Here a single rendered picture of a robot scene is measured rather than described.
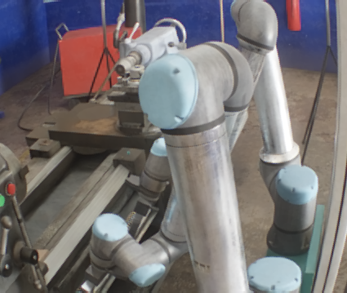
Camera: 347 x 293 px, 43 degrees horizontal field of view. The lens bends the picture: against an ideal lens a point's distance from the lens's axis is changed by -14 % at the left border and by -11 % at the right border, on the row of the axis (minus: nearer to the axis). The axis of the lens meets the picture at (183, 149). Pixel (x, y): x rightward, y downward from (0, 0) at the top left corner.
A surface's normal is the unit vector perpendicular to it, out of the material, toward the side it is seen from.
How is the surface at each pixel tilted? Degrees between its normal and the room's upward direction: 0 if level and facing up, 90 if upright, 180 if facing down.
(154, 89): 83
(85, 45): 90
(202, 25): 90
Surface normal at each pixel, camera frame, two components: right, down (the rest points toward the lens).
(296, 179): -0.05, -0.84
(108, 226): 0.18, -0.75
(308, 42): -0.31, 0.46
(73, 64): 0.04, 0.46
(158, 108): -0.68, 0.26
